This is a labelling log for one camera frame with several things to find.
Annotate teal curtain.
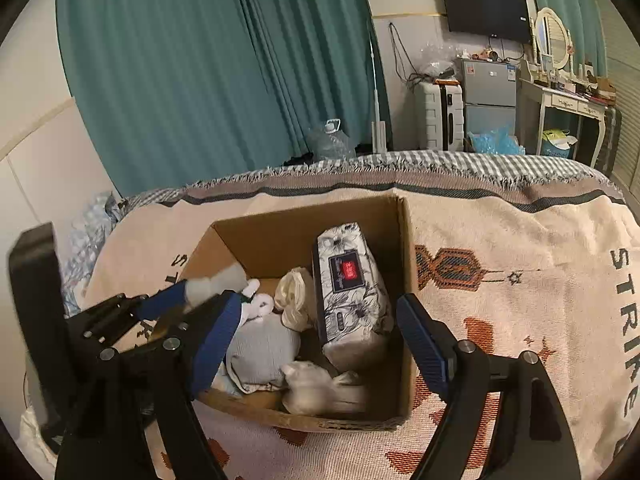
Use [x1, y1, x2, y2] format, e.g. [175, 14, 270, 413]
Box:
[536, 0, 608, 76]
[55, 0, 390, 195]

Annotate black wall television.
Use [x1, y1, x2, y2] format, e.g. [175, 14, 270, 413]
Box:
[444, 0, 532, 44]

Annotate white socks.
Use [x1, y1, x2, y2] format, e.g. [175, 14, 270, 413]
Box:
[281, 361, 368, 416]

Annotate blue plastic bag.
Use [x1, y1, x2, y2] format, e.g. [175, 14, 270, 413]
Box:
[468, 128, 526, 155]

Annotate grey checked bed sheet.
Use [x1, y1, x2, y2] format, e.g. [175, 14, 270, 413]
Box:
[120, 151, 625, 214]

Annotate white upright stick vacuum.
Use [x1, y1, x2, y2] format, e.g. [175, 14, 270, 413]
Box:
[368, 28, 387, 154]

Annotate teal curtain left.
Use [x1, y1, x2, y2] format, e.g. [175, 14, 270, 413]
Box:
[55, 0, 390, 195]

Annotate clear water jug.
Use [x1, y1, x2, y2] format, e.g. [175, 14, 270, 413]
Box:
[306, 118, 356, 162]

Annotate cream louvred wardrobe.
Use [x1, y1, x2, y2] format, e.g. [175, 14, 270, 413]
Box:
[596, 0, 640, 197]

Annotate cream knitted cloth bundle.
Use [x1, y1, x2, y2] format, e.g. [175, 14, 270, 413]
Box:
[274, 268, 317, 333]

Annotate teal curtain right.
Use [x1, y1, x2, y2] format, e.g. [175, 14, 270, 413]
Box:
[536, 0, 608, 76]

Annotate small grey refrigerator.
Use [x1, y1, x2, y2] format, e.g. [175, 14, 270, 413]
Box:
[461, 60, 516, 136]

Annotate floral tissue paper pack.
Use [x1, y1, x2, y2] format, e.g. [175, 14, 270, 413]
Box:
[312, 222, 394, 373]

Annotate cream orange lettered blanket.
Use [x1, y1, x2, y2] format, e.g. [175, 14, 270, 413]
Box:
[84, 190, 639, 479]

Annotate oval vanity mirror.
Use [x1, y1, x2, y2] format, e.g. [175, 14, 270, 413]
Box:
[534, 8, 574, 70]

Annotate brown cardboard box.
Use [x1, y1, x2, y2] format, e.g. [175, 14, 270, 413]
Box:
[181, 196, 416, 432]

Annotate white green sock pair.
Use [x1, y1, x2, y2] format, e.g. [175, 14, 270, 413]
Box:
[183, 263, 274, 326]

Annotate blue waste basket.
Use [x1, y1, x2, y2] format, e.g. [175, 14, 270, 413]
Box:
[540, 129, 578, 158]

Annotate grey mesh cap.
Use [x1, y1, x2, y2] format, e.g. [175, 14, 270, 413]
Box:
[226, 312, 300, 394]

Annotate cream dressing table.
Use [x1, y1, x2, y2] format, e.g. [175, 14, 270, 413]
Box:
[515, 61, 613, 168]

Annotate blue floral pillow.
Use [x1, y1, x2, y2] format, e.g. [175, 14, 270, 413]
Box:
[61, 192, 122, 318]

